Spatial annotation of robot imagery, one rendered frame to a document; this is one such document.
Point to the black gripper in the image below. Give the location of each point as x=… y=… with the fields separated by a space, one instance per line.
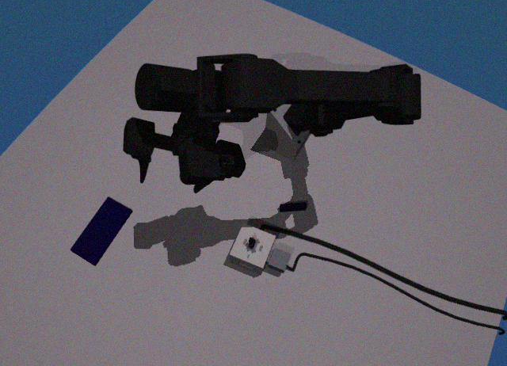
x=140 y=139

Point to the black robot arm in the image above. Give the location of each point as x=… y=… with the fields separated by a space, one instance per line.
x=321 y=101

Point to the thin black cable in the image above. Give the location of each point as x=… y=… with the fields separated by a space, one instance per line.
x=278 y=260

